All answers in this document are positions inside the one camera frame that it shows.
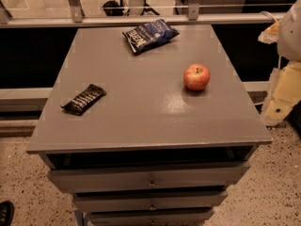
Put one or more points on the black snack bar wrapper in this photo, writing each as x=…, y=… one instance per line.
x=84, y=100

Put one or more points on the black shoe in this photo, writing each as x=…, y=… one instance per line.
x=6, y=213

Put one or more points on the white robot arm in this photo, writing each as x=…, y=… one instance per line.
x=289, y=35

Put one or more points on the black object behind glass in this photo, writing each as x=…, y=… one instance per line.
x=114, y=8

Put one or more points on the blue chip bag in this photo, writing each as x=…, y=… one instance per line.
x=150, y=35

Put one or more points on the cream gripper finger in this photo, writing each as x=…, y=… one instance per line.
x=283, y=94
x=270, y=34

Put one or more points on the red apple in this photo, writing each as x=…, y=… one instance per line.
x=196, y=77

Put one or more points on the metal window railing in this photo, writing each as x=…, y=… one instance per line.
x=88, y=13

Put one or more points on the grey drawer cabinet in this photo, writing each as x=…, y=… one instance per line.
x=151, y=152

